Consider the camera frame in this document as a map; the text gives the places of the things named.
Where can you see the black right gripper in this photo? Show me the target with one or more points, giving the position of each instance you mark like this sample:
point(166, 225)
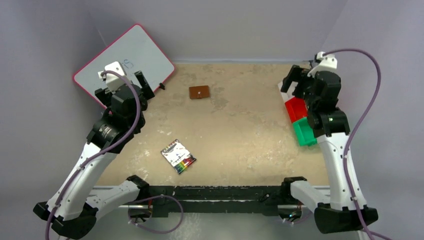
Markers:
point(299, 76)

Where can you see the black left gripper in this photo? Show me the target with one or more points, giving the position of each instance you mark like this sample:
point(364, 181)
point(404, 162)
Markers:
point(138, 93)

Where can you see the red plastic bin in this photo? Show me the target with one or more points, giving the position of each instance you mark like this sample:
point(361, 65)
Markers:
point(296, 109)

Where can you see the green plastic bin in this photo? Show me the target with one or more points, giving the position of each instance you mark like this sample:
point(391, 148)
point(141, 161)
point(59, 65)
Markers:
point(304, 133)

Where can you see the brown leather card holder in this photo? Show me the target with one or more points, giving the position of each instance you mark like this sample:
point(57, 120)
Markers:
point(199, 92)

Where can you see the pack of coloured markers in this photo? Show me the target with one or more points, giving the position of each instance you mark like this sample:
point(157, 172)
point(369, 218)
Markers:
point(178, 156)

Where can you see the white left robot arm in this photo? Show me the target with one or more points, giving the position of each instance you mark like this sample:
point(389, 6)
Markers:
point(71, 212)

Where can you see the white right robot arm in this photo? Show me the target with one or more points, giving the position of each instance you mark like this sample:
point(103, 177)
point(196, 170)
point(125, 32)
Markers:
point(345, 209)

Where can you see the pink framed whiteboard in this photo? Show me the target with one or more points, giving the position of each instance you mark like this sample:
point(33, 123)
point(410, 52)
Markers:
point(136, 51)

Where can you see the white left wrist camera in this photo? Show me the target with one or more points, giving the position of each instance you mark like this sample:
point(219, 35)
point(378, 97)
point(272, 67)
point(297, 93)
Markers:
point(113, 75)

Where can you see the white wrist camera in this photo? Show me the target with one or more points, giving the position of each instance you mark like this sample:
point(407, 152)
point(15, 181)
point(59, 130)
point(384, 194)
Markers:
point(113, 75)
point(325, 62)

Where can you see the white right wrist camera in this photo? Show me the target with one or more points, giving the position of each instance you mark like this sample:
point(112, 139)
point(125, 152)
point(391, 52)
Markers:
point(325, 62)

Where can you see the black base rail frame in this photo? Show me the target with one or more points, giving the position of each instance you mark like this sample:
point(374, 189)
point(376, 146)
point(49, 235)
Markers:
point(265, 200)

